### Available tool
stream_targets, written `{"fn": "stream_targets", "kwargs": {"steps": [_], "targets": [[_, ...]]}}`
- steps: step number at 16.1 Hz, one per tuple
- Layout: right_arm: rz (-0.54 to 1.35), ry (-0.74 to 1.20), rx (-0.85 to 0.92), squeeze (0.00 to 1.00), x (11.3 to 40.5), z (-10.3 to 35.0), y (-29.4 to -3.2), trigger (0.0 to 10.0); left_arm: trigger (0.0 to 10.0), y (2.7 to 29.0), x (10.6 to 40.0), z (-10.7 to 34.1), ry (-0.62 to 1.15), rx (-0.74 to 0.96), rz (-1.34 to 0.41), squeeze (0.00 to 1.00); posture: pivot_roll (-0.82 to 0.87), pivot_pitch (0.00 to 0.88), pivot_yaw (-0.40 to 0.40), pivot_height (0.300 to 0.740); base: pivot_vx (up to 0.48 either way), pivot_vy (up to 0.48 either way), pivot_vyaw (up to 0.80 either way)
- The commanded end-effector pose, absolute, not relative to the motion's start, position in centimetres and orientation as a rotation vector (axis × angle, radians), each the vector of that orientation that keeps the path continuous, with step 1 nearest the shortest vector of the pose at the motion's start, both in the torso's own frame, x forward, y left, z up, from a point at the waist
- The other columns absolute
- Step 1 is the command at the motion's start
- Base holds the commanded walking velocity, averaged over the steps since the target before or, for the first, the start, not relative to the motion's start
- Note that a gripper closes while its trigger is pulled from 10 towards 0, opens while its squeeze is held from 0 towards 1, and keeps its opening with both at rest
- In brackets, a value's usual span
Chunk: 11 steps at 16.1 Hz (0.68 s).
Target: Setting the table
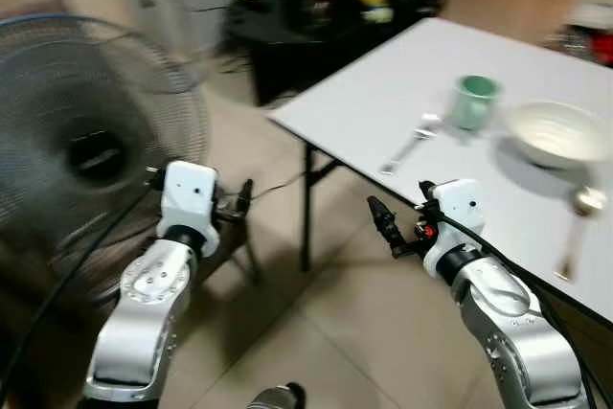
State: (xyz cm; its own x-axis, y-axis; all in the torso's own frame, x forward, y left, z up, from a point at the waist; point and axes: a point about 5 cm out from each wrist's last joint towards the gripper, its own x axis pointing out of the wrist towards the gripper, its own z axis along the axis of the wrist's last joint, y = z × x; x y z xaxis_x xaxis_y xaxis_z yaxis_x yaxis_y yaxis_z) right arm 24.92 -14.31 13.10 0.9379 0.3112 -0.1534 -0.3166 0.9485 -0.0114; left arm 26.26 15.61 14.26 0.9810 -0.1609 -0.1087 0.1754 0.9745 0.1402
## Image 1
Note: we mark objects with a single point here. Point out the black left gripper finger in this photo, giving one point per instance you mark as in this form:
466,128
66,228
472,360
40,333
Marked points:
245,196

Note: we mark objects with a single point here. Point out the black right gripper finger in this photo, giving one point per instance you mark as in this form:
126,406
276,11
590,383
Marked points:
383,219

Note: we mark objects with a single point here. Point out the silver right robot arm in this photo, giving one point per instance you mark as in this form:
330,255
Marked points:
512,332

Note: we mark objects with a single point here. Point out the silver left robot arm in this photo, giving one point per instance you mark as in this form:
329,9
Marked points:
144,304

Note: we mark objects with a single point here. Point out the black metal table leg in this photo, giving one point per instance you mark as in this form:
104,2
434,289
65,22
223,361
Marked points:
306,208

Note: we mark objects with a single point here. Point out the silver metal fork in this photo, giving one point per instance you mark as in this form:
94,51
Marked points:
414,141

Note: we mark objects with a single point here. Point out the green ceramic cup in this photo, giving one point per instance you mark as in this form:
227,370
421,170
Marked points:
474,102

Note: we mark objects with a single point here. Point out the black low cabinet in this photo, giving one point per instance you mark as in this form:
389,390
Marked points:
287,50

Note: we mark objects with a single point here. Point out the white ceramic bowl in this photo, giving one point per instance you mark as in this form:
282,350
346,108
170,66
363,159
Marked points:
556,133

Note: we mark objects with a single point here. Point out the golden metal spoon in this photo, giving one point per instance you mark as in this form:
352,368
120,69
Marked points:
586,202

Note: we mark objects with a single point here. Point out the grey robot leg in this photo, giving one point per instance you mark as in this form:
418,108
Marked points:
278,397

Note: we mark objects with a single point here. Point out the large black floor fan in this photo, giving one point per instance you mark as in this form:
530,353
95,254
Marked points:
48,93

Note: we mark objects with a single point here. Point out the red and white object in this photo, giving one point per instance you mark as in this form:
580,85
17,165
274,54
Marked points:
596,45

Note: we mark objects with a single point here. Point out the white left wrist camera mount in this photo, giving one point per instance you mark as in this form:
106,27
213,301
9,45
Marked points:
188,196

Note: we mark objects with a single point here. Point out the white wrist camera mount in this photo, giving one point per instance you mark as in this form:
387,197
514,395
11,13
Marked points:
458,217
188,196

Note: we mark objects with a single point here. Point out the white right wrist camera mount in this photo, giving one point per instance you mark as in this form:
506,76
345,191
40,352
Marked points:
458,217

